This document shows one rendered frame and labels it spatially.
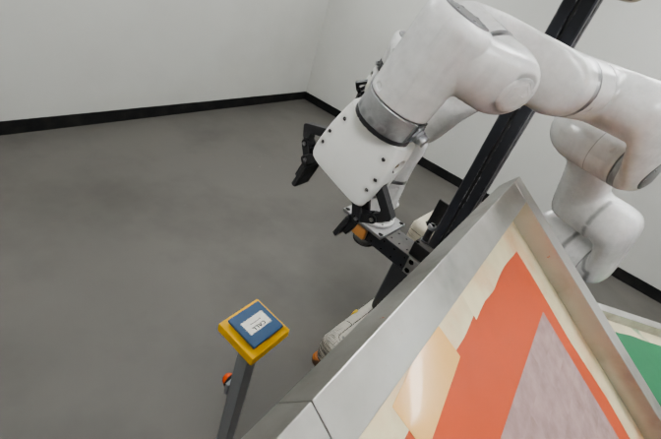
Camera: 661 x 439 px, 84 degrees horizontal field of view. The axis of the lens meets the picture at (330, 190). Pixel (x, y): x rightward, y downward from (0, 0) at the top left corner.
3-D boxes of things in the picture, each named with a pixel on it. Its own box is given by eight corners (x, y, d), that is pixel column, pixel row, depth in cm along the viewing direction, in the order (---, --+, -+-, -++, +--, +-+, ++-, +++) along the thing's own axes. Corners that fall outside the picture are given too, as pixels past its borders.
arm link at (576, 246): (525, 251, 95) (562, 202, 87) (570, 289, 86) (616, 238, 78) (503, 256, 90) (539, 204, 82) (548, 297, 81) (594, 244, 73)
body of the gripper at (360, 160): (435, 140, 43) (381, 199, 50) (377, 83, 45) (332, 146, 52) (405, 152, 37) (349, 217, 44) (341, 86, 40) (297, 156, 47)
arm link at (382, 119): (446, 128, 42) (430, 146, 43) (393, 77, 44) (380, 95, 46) (418, 139, 36) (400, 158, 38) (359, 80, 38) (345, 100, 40)
